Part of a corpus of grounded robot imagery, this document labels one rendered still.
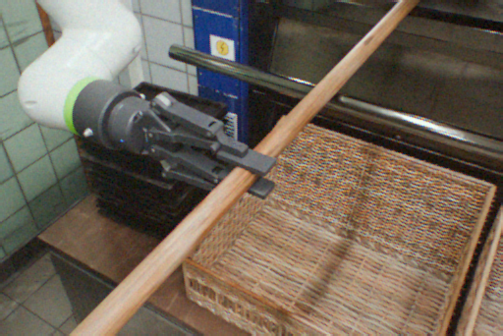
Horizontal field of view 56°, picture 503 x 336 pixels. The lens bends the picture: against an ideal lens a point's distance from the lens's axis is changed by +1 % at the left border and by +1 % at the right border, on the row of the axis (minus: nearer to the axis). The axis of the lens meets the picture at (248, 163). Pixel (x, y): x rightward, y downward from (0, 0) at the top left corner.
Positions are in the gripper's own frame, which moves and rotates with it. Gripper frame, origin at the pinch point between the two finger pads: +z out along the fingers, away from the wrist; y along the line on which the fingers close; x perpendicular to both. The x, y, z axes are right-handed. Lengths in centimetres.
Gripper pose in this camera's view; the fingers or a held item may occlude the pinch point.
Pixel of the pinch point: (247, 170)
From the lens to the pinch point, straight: 59.5
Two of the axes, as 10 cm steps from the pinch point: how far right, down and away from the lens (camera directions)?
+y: 0.0, 7.7, 6.4
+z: 8.5, 3.4, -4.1
